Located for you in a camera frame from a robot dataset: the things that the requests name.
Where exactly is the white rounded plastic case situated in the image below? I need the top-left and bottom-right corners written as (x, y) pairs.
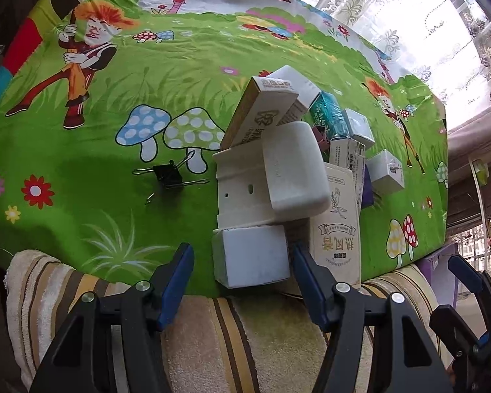
top-left (213, 122), bottom-right (330, 229)

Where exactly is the green tissue pack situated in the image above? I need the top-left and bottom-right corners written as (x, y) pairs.
top-left (473, 160), bottom-right (490, 186)

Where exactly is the small plain white box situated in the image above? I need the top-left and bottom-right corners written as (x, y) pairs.
top-left (212, 225), bottom-right (290, 289)

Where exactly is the cartoon green tablecloth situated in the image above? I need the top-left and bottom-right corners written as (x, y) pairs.
top-left (0, 0), bottom-right (447, 296)

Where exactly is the white lace curtain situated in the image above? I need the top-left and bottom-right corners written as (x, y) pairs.
top-left (302, 0), bottom-right (491, 129)

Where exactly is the beige herbal medicine box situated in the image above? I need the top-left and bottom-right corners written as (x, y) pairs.
top-left (309, 162), bottom-right (362, 288)

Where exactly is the striped towel cushion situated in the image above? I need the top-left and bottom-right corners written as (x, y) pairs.
top-left (5, 249), bottom-right (453, 392)

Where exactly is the white saxophone print box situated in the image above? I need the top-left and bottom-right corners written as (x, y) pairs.
top-left (365, 149), bottom-right (404, 196)

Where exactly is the beige tall narrow box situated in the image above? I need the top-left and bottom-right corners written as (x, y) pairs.
top-left (220, 76), bottom-right (299, 150)

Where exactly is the pink drape curtain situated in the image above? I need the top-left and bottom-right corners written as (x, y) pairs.
top-left (446, 105), bottom-right (491, 236)

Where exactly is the teal toothpaste box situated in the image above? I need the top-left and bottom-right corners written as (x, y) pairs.
top-left (310, 91), bottom-right (349, 140)

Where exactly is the white red-logo box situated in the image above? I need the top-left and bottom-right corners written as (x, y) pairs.
top-left (268, 65), bottom-right (320, 125)

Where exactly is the dark blue small box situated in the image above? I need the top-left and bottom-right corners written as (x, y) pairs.
top-left (361, 166), bottom-right (374, 209)

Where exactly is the pink binder clip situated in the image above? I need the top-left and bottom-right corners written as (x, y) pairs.
top-left (312, 125), bottom-right (330, 162)

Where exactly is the white blue-logo medicine box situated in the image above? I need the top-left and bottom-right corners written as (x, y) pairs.
top-left (329, 138), bottom-right (365, 210)

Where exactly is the small white cube box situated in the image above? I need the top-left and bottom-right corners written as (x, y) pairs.
top-left (342, 108), bottom-right (375, 149)

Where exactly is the black binder clip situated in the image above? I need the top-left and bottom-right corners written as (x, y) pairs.
top-left (132, 150), bottom-right (209, 190)

